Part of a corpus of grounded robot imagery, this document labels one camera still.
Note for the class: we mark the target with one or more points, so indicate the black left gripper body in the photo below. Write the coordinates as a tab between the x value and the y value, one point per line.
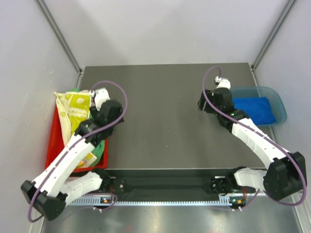
94	110

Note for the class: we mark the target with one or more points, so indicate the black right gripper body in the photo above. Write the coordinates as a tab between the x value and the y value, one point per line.
210	97

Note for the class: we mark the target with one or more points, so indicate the blue towel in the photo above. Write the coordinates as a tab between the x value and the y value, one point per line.
257	108

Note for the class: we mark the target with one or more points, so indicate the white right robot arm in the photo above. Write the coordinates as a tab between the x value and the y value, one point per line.
285	172

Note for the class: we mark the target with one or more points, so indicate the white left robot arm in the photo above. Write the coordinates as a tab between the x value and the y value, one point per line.
50	193

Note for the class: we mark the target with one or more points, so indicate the yellow patterned towel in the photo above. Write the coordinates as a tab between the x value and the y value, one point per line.
62	108

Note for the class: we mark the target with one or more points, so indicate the green towel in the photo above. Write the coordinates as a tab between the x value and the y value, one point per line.
78	110

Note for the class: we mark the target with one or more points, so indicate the translucent blue tray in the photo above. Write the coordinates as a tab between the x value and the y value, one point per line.
277	106

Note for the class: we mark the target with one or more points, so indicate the red plastic bin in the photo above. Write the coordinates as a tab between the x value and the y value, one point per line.
56	146

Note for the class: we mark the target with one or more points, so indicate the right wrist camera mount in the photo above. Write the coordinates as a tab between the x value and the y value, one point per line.
222	83

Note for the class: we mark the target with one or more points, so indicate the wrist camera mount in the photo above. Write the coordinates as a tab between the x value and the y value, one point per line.
222	83
99	97

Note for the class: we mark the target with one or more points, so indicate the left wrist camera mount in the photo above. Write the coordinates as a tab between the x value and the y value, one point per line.
99	97

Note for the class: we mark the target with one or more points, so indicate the white slotted cable duct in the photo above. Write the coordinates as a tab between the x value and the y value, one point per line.
103	201

